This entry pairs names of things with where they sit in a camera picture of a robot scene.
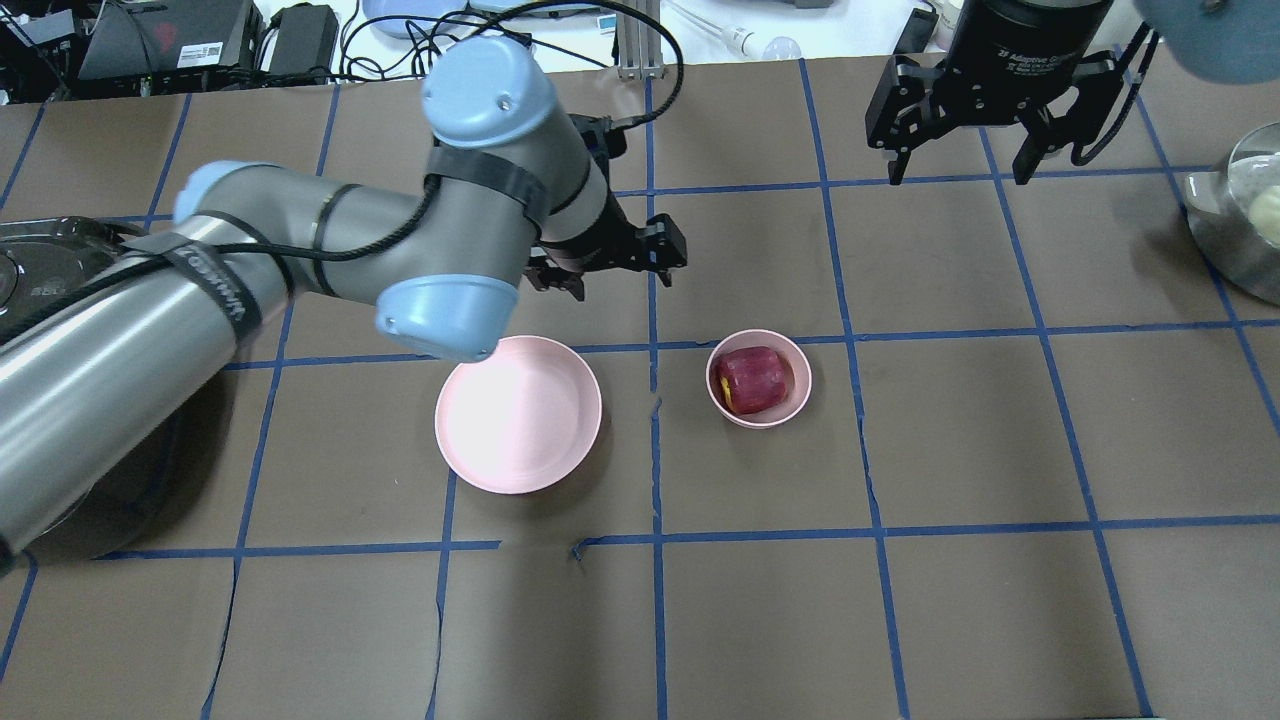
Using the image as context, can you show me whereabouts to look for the light blue plate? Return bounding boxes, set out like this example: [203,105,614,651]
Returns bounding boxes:
[360,0,468,40]

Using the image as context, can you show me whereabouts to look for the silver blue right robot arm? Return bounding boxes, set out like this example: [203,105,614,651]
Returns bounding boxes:
[865,1,1279,184]

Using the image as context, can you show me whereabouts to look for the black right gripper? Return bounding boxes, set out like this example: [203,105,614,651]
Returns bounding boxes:
[865,1,1137,186]

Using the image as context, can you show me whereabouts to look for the pink bowl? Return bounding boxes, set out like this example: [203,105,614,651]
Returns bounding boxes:
[704,329,813,429]

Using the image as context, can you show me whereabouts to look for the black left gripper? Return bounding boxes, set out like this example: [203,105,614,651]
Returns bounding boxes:
[525,115,689,302]

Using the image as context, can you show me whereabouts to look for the pink plate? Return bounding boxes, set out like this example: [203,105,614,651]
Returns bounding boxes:
[434,334,603,495]

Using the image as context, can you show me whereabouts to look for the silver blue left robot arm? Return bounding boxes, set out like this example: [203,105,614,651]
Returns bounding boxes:
[1,35,689,571]

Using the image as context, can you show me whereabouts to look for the black power adapter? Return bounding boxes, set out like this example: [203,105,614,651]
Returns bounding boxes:
[268,3,338,86]

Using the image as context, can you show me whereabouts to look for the steel bowl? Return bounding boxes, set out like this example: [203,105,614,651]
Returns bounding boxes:
[1181,122,1279,306]

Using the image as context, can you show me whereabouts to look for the aluminium frame post top view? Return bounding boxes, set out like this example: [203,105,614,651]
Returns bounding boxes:
[614,12,666,81]

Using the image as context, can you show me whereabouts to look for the dark grey rice cooker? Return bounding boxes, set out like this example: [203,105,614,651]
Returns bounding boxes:
[1,217,182,562]

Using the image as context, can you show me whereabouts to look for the red apple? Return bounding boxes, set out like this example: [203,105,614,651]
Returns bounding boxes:
[710,345,794,416]

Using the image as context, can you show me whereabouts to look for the black computer box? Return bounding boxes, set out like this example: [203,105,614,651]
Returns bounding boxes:
[78,1,262,82]

